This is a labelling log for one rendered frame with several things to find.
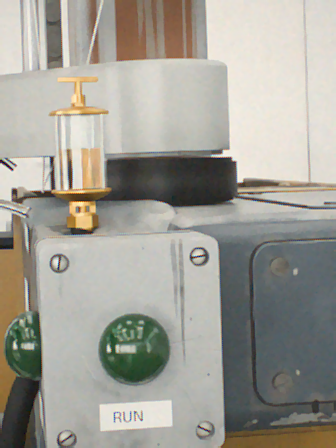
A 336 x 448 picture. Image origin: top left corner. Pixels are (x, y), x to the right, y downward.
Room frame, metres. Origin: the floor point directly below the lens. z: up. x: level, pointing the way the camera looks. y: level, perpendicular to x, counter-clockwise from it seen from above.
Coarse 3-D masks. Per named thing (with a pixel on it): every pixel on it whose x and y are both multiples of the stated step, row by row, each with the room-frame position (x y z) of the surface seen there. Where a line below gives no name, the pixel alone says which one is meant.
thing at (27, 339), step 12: (24, 312) 0.51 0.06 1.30; (36, 312) 0.51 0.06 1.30; (12, 324) 0.50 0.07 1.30; (24, 324) 0.50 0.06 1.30; (36, 324) 0.50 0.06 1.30; (12, 336) 0.50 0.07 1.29; (24, 336) 0.49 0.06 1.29; (36, 336) 0.49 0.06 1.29; (12, 348) 0.50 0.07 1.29; (24, 348) 0.49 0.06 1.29; (36, 348) 0.49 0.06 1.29; (12, 360) 0.50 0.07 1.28; (24, 360) 0.49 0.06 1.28; (36, 360) 0.49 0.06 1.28; (24, 372) 0.50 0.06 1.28; (36, 372) 0.50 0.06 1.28
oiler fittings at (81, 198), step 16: (64, 80) 0.57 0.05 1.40; (80, 80) 0.57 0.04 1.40; (96, 80) 0.57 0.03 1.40; (80, 96) 0.57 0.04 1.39; (64, 112) 0.56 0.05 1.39; (80, 112) 0.56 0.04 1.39; (96, 112) 0.56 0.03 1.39; (64, 192) 0.56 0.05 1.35; (80, 192) 0.56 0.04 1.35; (96, 192) 0.56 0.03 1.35; (80, 208) 0.57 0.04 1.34; (80, 224) 0.57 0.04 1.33; (96, 224) 0.57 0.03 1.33
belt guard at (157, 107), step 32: (96, 64) 0.68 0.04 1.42; (128, 64) 0.66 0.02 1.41; (160, 64) 0.66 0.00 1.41; (192, 64) 0.66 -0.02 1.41; (224, 64) 0.69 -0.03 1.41; (0, 96) 0.73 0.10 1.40; (32, 96) 0.71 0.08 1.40; (64, 96) 0.69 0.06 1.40; (96, 96) 0.68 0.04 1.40; (128, 96) 0.66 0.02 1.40; (160, 96) 0.66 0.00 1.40; (192, 96) 0.66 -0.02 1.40; (224, 96) 0.69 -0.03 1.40; (0, 128) 0.73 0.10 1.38; (32, 128) 0.71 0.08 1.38; (128, 128) 0.66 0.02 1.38; (160, 128) 0.66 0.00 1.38; (192, 128) 0.66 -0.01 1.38; (224, 128) 0.68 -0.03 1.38
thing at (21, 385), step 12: (72, 228) 0.57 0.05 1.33; (24, 384) 0.55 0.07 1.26; (36, 384) 0.55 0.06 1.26; (12, 396) 0.55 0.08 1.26; (24, 396) 0.55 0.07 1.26; (12, 408) 0.55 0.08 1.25; (24, 408) 0.55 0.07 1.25; (12, 420) 0.54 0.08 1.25; (24, 420) 0.55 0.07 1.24; (0, 432) 0.55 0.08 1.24; (12, 432) 0.54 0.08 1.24; (24, 432) 0.55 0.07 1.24; (0, 444) 0.55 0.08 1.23; (12, 444) 0.54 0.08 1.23; (24, 444) 0.55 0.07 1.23
